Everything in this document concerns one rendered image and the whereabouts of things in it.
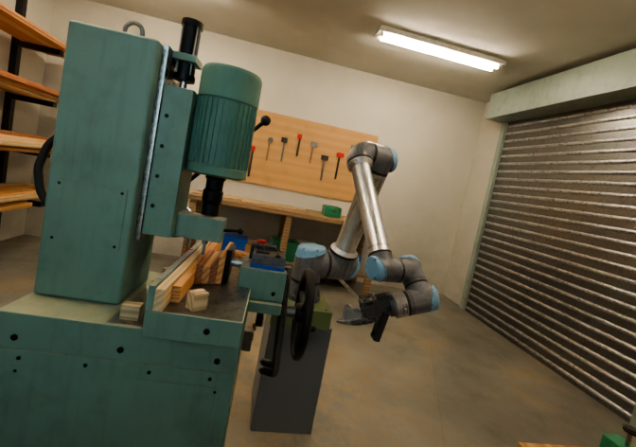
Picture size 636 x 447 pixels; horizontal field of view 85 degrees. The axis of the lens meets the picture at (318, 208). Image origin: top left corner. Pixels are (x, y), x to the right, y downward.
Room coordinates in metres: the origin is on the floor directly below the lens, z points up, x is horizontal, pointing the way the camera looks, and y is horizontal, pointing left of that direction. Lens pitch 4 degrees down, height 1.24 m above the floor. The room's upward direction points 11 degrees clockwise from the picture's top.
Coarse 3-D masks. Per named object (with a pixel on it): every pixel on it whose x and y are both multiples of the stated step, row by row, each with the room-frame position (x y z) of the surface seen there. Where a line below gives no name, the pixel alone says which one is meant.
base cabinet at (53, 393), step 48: (0, 384) 0.79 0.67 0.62; (48, 384) 0.80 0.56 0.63; (96, 384) 0.82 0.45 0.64; (144, 384) 0.83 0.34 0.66; (192, 384) 0.85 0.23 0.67; (0, 432) 0.79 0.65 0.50; (48, 432) 0.80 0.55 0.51; (96, 432) 0.82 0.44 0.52; (144, 432) 0.83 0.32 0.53; (192, 432) 0.85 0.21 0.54
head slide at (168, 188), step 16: (176, 96) 0.97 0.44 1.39; (192, 96) 0.98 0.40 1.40; (160, 112) 0.97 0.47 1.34; (176, 112) 0.97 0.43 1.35; (192, 112) 1.00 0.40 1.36; (160, 128) 0.97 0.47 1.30; (176, 128) 0.97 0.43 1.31; (160, 144) 0.97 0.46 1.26; (176, 144) 0.97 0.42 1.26; (160, 160) 0.97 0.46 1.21; (176, 160) 0.98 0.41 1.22; (160, 176) 0.97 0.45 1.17; (176, 176) 0.98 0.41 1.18; (160, 192) 0.97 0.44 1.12; (176, 192) 0.98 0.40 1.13; (160, 208) 0.97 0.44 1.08; (176, 208) 0.99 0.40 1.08; (144, 224) 0.97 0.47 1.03; (160, 224) 0.97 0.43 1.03
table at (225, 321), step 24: (192, 288) 0.89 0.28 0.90; (216, 288) 0.93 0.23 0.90; (240, 288) 0.97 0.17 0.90; (168, 312) 0.73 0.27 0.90; (192, 312) 0.75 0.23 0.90; (216, 312) 0.78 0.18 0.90; (240, 312) 0.80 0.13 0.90; (264, 312) 0.96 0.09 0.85; (168, 336) 0.73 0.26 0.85; (192, 336) 0.74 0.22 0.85; (216, 336) 0.74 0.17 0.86; (240, 336) 0.75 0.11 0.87
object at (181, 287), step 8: (208, 248) 1.18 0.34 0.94; (216, 248) 1.27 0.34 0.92; (200, 256) 1.07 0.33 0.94; (192, 264) 0.97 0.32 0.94; (192, 272) 0.90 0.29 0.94; (184, 280) 0.83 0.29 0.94; (192, 280) 0.91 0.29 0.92; (176, 288) 0.79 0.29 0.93; (184, 288) 0.82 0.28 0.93; (176, 296) 0.79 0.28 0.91
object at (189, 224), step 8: (184, 216) 1.02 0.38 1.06; (192, 216) 1.02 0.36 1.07; (200, 216) 1.03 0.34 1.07; (208, 216) 1.06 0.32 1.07; (176, 224) 1.01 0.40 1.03; (184, 224) 1.02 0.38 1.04; (192, 224) 1.02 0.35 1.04; (200, 224) 1.02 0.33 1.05; (208, 224) 1.03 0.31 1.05; (216, 224) 1.03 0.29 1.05; (224, 224) 1.06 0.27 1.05; (176, 232) 1.01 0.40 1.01; (184, 232) 1.02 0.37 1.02; (192, 232) 1.02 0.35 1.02; (200, 232) 1.02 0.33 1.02; (208, 232) 1.03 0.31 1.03; (216, 232) 1.03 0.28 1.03; (208, 240) 1.03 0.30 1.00; (216, 240) 1.03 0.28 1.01
